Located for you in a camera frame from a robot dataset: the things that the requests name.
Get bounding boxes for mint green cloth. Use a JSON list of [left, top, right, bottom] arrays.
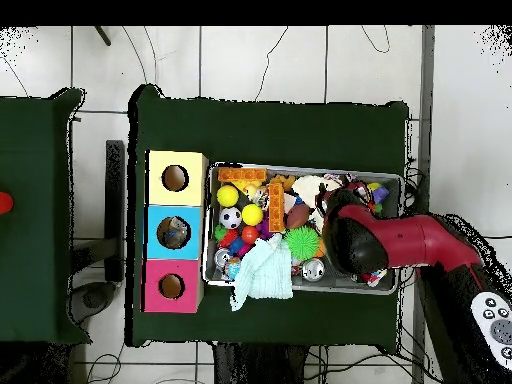
[[229, 233, 294, 312]]

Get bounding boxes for blue globe ball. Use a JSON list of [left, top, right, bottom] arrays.
[[223, 257, 242, 281]]

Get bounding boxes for cream muslin cloth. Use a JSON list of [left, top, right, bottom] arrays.
[[291, 174, 341, 232]]

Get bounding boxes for clear plastic bottle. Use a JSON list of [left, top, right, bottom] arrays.
[[161, 225, 190, 248]]

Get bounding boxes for wooden box with three holes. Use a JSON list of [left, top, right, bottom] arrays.
[[141, 150, 210, 314]]

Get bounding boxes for shallow metal mesh bin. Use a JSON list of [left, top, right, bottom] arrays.
[[202, 161, 405, 296]]

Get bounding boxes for smooth yellow ball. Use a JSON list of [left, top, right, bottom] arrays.
[[241, 203, 264, 227]]

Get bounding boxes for long orange toy brick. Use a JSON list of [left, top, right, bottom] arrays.
[[267, 182, 286, 233]]

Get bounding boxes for black and white soccer ball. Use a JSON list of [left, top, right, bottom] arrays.
[[218, 206, 244, 230]]

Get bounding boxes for wide orange toy brick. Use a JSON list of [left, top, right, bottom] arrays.
[[217, 166, 268, 183]]

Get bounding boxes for brown toy football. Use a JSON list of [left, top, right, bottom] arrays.
[[285, 203, 311, 230]]

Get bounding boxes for green spiky ball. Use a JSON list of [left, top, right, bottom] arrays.
[[284, 225, 320, 262]]

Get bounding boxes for grey metal bar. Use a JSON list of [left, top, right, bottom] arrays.
[[411, 25, 436, 384]]

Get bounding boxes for dark green side table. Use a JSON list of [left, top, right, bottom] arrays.
[[0, 86, 93, 346]]

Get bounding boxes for black rod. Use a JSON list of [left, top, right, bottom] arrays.
[[94, 25, 112, 47]]

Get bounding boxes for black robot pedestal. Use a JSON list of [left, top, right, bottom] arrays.
[[211, 341, 309, 384]]

